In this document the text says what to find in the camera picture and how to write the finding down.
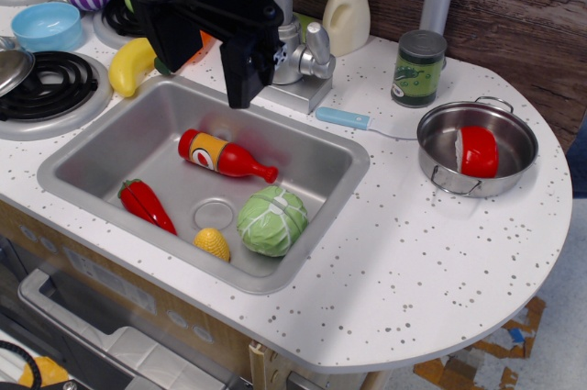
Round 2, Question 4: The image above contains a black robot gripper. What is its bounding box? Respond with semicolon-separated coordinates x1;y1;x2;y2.
131;0;283;109

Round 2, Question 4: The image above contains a silver metal pan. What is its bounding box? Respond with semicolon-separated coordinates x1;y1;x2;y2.
416;96;538;198

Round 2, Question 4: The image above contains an orange carrot toy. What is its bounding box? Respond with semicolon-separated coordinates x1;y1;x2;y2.
153;36;213;76

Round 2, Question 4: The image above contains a yellow banana toy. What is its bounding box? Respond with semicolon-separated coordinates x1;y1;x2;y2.
108;38;156;97

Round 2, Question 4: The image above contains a silver toy faucet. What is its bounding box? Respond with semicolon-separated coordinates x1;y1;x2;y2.
260;0;336;114

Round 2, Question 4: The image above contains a red ketchup bottle toy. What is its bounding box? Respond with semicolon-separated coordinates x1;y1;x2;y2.
178;129;279;184

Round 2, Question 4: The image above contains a light green plate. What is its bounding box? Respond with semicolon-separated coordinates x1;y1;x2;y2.
294;13;321;37

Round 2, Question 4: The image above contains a back right stove burner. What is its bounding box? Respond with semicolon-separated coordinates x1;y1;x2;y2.
93;0;145;50

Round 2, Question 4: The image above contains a cream detergent bottle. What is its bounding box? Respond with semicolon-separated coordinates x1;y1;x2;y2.
322;0;371;57

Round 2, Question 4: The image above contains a silver sink basin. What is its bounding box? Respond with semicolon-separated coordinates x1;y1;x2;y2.
38;76;370;295

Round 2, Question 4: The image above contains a front left stove burner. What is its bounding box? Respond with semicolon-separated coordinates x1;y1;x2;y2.
1;51;113;141

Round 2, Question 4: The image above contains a red chili pepper toy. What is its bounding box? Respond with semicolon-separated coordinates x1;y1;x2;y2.
117;179;177;235

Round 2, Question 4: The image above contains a light blue bowl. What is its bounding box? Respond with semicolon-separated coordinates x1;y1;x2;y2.
11;2;84;52

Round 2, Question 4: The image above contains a green cabbage toy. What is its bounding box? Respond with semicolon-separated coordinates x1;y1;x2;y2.
237;185;308;258

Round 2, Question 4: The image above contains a yellow corn toy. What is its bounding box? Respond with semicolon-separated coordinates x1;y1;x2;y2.
193;228;231;262

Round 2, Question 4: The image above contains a silver pot lid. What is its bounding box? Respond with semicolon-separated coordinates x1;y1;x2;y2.
0;37;35;96

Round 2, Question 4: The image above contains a green label tin can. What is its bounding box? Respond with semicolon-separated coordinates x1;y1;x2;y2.
391;29;448;107

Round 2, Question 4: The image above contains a light blue handle device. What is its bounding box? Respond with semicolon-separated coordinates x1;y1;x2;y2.
315;106;417;140

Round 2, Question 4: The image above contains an oven door handle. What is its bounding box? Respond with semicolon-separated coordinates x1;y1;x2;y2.
17;268;152;390

